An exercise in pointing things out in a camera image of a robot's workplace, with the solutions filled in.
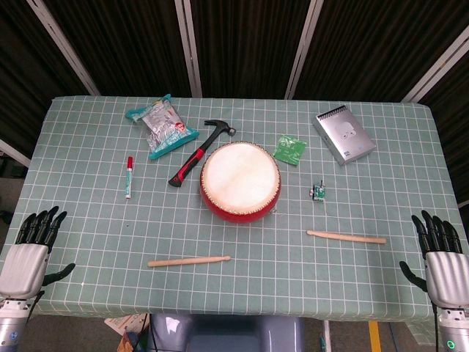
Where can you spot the printed cardboard box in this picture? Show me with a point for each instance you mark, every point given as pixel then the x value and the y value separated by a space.
pixel 126 328

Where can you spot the wooden drumstick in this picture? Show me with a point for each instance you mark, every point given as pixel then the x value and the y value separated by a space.
pixel 348 237
pixel 187 261

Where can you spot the green foil sachet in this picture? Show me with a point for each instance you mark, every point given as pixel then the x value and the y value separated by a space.
pixel 289 149

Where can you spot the red white marker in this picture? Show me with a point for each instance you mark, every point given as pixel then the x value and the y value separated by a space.
pixel 129 179

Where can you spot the red and black claw hammer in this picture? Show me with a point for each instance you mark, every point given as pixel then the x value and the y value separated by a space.
pixel 190 163

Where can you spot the blue-grey robot torso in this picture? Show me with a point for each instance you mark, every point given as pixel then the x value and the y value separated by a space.
pixel 227 335

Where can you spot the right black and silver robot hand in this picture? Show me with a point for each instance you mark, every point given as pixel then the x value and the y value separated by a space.
pixel 447 278

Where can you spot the red drum with white skin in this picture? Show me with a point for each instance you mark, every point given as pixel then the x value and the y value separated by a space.
pixel 240 179

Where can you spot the white partition frame post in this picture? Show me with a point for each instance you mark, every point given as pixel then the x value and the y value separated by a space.
pixel 304 47
pixel 436 66
pixel 188 47
pixel 66 47
pixel 12 152

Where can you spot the green checked tablecloth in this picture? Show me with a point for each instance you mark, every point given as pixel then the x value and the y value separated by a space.
pixel 234 278

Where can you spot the teal snack bag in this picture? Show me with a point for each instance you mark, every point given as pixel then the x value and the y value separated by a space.
pixel 165 128

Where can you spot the white table leg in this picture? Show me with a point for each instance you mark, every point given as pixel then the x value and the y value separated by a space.
pixel 327 337

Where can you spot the small green circuit board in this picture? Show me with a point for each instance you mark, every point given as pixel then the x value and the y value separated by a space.
pixel 318 192

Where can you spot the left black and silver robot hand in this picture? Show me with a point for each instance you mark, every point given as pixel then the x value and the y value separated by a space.
pixel 23 267

